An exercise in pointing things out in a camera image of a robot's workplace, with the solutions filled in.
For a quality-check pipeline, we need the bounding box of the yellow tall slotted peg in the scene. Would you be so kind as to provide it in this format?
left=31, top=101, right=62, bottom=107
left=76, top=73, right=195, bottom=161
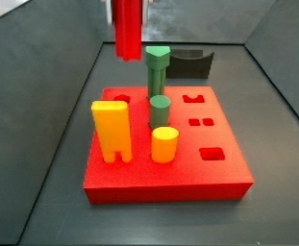
left=91, top=101, right=133, bottom=163

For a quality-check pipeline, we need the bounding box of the red shape sorter board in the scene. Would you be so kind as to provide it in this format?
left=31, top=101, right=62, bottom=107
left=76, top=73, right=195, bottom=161
left=83, top=86, right=254, bottom=204

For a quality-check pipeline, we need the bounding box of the green triangular tall peg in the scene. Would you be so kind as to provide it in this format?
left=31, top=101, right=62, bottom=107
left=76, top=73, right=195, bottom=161
left=146, top=46, right=171, bottom=98

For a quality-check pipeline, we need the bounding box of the yellow short cylinder peg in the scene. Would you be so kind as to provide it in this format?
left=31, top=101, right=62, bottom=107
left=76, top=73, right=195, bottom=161
left=151, top=127, right=179, bottom=163

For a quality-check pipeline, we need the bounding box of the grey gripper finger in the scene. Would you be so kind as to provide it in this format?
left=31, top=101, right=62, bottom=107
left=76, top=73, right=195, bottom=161
left=100, top=0, right=114, bottom=26
left=142, top=0, right=155, bottom=26

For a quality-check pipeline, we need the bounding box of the black curved holder bracket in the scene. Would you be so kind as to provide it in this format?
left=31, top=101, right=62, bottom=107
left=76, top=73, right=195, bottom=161
left=166, top=49, right=215, bottom=79

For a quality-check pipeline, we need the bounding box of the green short cylinder peg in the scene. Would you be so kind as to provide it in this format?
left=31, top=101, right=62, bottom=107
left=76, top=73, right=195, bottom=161
left=150, top=95, right=171, bottom=129

